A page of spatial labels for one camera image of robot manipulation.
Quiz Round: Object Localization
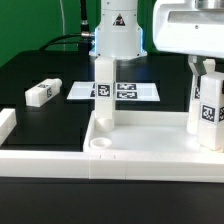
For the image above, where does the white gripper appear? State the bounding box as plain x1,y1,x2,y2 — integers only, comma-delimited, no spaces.
153,0,224,78

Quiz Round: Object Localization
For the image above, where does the white left fence block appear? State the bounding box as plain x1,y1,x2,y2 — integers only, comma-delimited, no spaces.
0,108,17,146

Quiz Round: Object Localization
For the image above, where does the marker tag sheet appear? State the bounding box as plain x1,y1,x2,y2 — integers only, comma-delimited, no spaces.
67,82,160,102

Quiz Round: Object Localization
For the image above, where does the white thin cable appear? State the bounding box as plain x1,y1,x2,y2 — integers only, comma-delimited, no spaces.
59,0,66,52

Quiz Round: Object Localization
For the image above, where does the white front fence bar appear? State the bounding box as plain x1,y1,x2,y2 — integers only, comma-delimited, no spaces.
0,150,224,183

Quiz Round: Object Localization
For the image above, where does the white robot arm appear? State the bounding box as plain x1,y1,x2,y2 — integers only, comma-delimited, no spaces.
89,0,224,62

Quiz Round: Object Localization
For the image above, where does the white desk top tray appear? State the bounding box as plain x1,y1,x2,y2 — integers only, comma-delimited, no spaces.
82,110,224,155

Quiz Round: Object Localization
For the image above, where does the black cable with connector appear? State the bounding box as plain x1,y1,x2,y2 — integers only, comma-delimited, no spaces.
39,0,98,52

